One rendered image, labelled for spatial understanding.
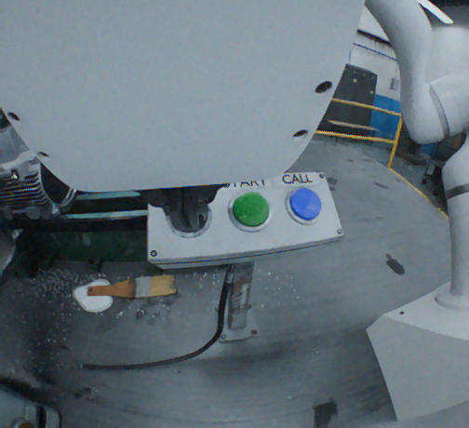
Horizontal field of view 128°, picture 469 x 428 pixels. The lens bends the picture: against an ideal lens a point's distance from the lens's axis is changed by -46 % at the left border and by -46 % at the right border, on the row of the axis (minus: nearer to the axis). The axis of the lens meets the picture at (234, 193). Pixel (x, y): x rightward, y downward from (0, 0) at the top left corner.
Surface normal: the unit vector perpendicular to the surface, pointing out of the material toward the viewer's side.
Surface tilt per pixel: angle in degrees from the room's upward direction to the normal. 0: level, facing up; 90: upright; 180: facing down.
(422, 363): 90
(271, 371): 0
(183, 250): 32
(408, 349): 90
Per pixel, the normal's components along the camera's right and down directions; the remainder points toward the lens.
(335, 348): 0.03, -0.86
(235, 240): 0.11, -0.45
